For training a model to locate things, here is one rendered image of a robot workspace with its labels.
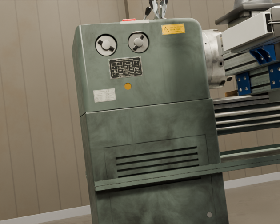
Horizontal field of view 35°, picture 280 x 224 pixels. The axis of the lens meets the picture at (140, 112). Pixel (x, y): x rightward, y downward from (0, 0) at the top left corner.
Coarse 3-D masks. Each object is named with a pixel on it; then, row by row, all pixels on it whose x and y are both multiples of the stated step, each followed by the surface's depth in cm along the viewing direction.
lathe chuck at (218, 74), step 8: (208, 32) 224; (208, 40) 219; (216, 40) 220; (216, 48) 218; (216, 56) 217; (216, 64) 218; (216, 72) 220; (224, 72) 221; (216, 80) 223; (224, 80) 224; (216, 88) 234
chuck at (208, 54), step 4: (204, 36) 221; (204, 40) 219; (204, 44) 218; (208, 44) 218; (204, 48) 217; (208, 48) 217; (204, 52) 216; (208, 52) 217; (208, 56) 217; (208, 60) 217; (208, 64) 217; (208, 68) 218; (208, 72) 219; (208, 76) 220; (208, 80) 222
